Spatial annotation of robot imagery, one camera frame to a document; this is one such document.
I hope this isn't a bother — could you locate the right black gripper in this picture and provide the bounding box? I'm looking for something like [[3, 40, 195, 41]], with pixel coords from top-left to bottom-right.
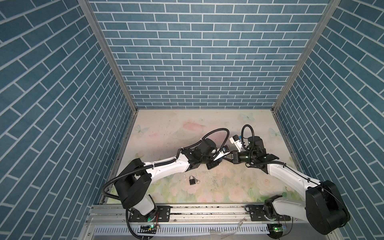
[[223, 150, 256, 165]]

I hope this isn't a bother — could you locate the black padlock with key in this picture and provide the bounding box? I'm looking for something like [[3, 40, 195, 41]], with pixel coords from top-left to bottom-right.
[[189, 176, 200, 186]]

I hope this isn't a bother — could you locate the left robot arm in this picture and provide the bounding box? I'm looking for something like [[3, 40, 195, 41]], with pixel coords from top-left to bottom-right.
[[113, 139, 229, 216]]

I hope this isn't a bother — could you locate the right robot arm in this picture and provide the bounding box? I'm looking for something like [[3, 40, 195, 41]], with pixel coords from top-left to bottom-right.
[[229, 135, 351, 235]]

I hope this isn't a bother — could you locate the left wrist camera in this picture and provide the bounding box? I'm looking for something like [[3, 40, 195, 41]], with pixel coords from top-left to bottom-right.
[[213, 145, 231, 161]]

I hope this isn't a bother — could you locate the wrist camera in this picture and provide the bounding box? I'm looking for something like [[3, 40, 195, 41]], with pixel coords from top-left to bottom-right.
[[213, 145, 231, 161], [230, 135, 244, 152]]

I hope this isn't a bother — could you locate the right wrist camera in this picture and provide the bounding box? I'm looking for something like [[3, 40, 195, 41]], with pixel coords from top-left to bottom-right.
[[230, 135, 244, 152]]

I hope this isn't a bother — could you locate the left black corrugated cable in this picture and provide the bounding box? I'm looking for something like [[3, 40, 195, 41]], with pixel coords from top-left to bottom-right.
[[101, 128, 231, 201]]

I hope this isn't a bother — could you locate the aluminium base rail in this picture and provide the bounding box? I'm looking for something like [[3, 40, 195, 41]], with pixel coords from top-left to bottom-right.
[[79, 203, 342, 240]]

